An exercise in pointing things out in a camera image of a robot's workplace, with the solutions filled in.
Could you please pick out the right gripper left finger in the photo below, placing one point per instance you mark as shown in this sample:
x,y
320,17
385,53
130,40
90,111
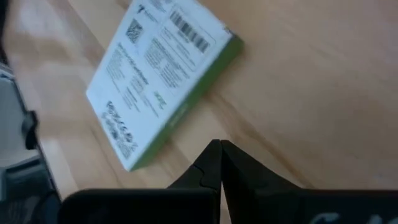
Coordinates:
x,y
186,205

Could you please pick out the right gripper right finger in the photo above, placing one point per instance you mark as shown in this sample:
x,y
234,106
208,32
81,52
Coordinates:
x,y
264,202

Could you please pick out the white green card reader box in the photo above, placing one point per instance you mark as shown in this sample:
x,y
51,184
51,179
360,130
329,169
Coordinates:
x,y
155,77

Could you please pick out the black aluminium frame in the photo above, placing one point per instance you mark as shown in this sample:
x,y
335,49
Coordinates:
x,y
29,130

